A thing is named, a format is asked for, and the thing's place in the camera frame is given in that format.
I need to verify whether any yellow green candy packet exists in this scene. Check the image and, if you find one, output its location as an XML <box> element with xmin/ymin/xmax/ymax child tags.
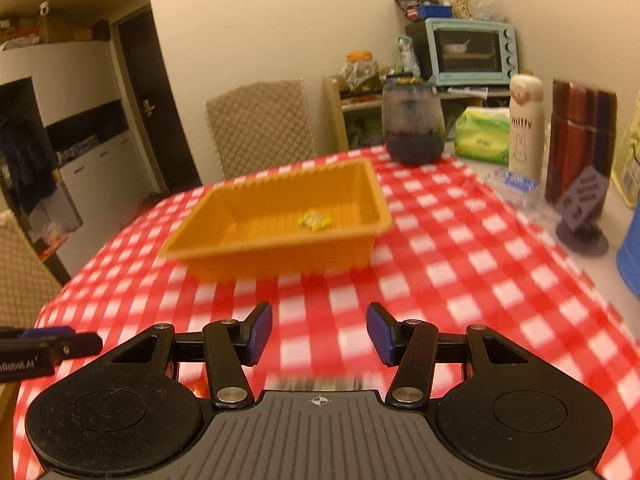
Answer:
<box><xmin>298</xmin><ymin>209</ymin><xmax>333</xmax><ymax>233</ymax></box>

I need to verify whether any beige quilted side chair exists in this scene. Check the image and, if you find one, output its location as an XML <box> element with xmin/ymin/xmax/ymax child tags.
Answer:
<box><xmin>0</xmin><ymin>209</ymin><xmax>61</xmax><ymax>327</ymax></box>

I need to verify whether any red white checkered tablecloth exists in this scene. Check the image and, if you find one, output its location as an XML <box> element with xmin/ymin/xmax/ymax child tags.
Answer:
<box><xmin>37</xmin><ymin>148</ymin><xmax>639</xmax><ymax>479</ymax></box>

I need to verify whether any orange plastic tray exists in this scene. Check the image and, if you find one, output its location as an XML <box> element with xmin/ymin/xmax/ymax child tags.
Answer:
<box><xmin>158</xmin><ymin>158</ymin><xmax>393</xmax><ymax>282</ymax></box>

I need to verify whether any white cabinet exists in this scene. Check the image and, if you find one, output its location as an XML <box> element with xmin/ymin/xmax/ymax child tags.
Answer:
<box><xmin>1</xmin><ymin>41</ymin><xmax>152</xmax><ymax>275</ymax></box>

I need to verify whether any dark door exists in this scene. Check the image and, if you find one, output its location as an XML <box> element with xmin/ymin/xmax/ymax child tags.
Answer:
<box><xmin>111</xmin><ymin>4</ymin><xmax>202</xmax><ymax>193</ymax></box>

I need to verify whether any blue white tissue packet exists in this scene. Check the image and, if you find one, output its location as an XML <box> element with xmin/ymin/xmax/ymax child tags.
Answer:
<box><xmin>485</xmin><ymin>169</ymin><xmax>540</xmax><ymax>209</ymax></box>

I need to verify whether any grey phone stand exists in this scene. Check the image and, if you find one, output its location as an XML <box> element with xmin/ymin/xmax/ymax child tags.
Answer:
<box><xmin>555</xmin><ymin>166</ymin><xmax>608</xmax><ymax>257</ymax></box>

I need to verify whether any dark glass jar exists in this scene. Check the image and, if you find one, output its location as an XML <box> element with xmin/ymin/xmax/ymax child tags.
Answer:
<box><xmin>382</xmin><ymin>78</ymin><xmax>447</xmax><ymax>166</ymax></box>

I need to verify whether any green tissue pack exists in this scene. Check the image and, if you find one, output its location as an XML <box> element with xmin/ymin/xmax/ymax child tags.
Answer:
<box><xmin>454</xmin><ymin>106</ymin><xmax>510</xmax><ymax>166</ymax></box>

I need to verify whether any wooden shelf unit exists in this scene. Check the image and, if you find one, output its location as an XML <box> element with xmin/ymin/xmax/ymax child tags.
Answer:
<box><xmin>322</xmin><ymin>75</ymin><xmax>510</xmax><ymax>152</ymax></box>

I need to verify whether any blue plastic jug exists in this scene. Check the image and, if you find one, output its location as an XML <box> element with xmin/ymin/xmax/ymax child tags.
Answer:
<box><xmin>616</xmin><ymin>205</ymin><xmax>640</xmax><ymax>298</ymax></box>

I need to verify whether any white miffy thermos bottle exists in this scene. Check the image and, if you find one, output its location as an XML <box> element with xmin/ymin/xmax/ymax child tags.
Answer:
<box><xmin>509</xmin><ymin>74</ymin><xmax>544</xmax><ymax>183</ymax></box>

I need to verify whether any orange lid snack jar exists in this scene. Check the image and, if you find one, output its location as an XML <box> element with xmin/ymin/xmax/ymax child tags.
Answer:
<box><xmin>341</xmin><ymin>50</ymin><xmax>380</xmax><ymax>93</ymax></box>

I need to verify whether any brown wooden canister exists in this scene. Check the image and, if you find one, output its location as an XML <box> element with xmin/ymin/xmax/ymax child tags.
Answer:
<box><xmin>544</xmin><ymin>79</ymin><xmax>617</xmax><ymax>206</ymax></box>

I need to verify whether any green yellow tea bag package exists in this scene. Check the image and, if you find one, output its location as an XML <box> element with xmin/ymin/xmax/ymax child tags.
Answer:
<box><xmin>612</xmin><ymin>98</ymin><xmax>640</xmax><ymax>210</ymax></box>

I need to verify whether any green white pouch on shelf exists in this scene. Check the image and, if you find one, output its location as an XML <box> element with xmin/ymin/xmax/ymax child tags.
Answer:
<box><xmin>395</xmin><ymin>36</ymin><xmax>421</xmax><ymax>78</ymax></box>

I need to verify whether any light blue toaster oven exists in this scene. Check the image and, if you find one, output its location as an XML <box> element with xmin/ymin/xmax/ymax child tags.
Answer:
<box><xmin>405</xmin><ymin>18</ymin><xmax>518</xmax><ymax>87</ymax></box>

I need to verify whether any white bowl in oven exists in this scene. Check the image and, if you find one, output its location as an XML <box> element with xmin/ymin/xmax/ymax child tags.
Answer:
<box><xmin>442</xmin><ymin>40</ymin><xmax>470</xmax><ymax>56</ymax></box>

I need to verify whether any blue small box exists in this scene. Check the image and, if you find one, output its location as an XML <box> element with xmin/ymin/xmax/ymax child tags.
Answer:
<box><xmin>418</xmin><ymin>4</ymin><xmax>452</xmax><ymax>20</ymax></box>

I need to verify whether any glass jar of nuts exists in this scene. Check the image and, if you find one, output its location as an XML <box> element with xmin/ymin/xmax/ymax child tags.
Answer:
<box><xmin>448</xmin><ymin>0</ymin><xmax>473</xmax><ymax>20</ymax></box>

